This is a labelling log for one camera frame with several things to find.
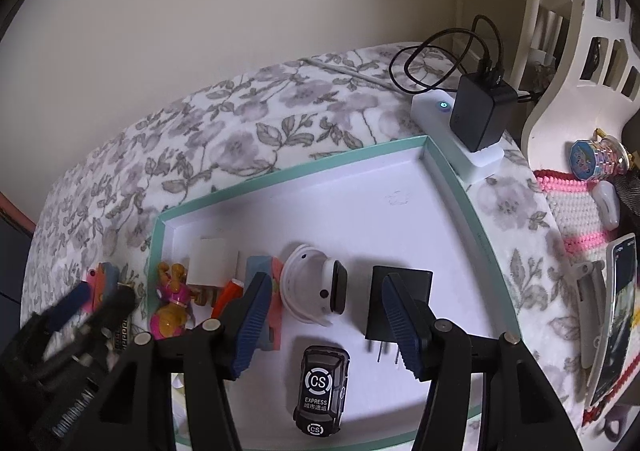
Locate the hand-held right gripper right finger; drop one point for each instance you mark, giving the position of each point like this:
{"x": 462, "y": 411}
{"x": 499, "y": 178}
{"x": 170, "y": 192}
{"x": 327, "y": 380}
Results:
{"x": 400, "y": 326}

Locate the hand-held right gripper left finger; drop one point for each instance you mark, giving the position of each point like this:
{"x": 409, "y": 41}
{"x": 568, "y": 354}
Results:
{"x": 250, "y": 326}

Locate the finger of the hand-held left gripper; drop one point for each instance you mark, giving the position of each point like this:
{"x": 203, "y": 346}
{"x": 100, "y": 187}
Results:
{"x": 70, "y": 306}
{"x": 117, "y": 303}

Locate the coral and blue toy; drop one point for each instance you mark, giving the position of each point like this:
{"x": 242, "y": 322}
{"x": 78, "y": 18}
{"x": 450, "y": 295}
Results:
{"x": 274, "y": 328}

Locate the small coral toy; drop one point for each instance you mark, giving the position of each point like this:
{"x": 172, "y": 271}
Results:
{"x": 105, "y": 281}

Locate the black charger plug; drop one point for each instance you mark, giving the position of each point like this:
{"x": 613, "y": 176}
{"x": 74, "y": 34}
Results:
{"x": 420, "y": 283}

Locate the pink toy figure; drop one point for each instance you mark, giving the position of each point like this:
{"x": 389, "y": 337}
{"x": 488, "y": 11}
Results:
{"x": 172, "y": 321}

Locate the white smartwatch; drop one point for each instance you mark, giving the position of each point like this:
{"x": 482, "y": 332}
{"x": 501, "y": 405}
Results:
{"x": 310, "y": 281}

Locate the white charger plug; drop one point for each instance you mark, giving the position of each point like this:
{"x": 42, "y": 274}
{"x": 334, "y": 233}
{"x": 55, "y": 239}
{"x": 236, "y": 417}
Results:
{"x": 212, "y": 258}

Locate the black toy car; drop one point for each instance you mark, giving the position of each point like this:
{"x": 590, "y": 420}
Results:
{"x": 320, "y": 391}

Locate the teal-edged white box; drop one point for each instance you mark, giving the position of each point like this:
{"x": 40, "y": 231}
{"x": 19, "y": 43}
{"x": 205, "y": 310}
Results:
{"x": 350, "y": 211}

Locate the black and gold patterned item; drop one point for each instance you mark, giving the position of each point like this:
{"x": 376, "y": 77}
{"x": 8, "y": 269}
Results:
{"x": 121, "y": 331}

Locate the grey phone stand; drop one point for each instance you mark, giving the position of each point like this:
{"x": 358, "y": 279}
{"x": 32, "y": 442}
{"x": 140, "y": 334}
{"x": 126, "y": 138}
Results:
{"x": 590, "y": 301}

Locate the floral printed blanket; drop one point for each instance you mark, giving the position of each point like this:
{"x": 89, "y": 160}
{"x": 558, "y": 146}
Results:
{"x": 250, "y": 131}

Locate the pink and white crochet mat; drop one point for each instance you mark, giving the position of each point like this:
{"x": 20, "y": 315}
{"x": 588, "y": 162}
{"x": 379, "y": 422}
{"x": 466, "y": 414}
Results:
{"x": 575, "y": 216}

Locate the white power strip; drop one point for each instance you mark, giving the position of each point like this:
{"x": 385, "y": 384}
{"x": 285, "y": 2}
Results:
{"x": 430, "y": 111}

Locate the smartphone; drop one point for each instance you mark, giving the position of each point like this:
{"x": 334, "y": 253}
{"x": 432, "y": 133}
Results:
{"x": 617, "y": 321}

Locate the black power adapter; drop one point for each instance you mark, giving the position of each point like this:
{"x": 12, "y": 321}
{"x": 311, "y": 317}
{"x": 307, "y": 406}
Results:
{"x": 477, "y": 116}

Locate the purple object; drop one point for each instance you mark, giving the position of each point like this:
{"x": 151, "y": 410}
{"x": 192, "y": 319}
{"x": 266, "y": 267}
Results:
{"x": 620, "y": 413}

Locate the white earbud case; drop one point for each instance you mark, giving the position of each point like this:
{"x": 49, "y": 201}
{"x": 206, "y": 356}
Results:
{"x": 607, "y": 203}

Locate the dark bag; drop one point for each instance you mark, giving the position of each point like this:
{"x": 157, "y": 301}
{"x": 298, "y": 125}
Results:
{"x": 631, "y": 196}

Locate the white furniture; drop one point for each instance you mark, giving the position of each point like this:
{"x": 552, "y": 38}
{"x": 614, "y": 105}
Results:
{"x": 565, "y": 96}

